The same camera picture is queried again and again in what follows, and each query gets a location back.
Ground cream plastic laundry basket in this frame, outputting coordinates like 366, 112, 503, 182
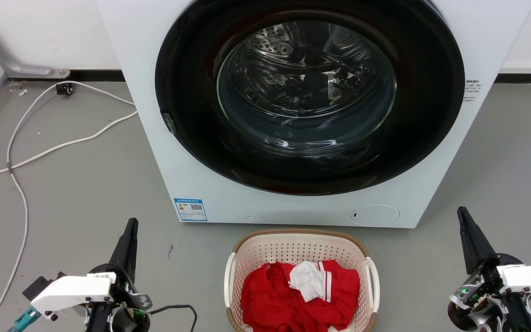
224, 228, 380, 332

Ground red garment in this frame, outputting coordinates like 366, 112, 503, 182
240, 260, 360, 332

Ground blue energy label sticker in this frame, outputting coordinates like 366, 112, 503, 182
174, 198, 208, 222

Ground steel washer drum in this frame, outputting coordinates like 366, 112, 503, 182
217, 20, 397, 158

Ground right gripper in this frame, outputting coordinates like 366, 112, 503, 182
447, 207, 531, 332

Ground white garment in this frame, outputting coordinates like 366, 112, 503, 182
289, 261, 327, 303

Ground grey wall pipe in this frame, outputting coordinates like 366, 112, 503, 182
0, 4, 71, 79

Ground long white power cable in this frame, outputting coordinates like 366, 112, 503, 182
0, 81, 136, 332

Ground thin black left gripper cable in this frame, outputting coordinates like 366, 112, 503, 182
147, 304, 198, 332

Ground grey door latch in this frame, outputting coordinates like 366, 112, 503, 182
162, 112, 177, 136

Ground white hose cable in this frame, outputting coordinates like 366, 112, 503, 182
0, 110, 139, 190

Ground teal cable connector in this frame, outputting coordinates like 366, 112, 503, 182
6, 306, 41, 332

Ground black round washer door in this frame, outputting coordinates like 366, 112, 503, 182
155, 0, 466, 196

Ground round white filter cover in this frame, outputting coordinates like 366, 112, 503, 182
351, 205, 401, 227

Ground white front-load washing machine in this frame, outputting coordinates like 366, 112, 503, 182
96, 0, 531, 229

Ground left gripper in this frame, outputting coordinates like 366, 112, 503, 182
87, 219, 153, 323

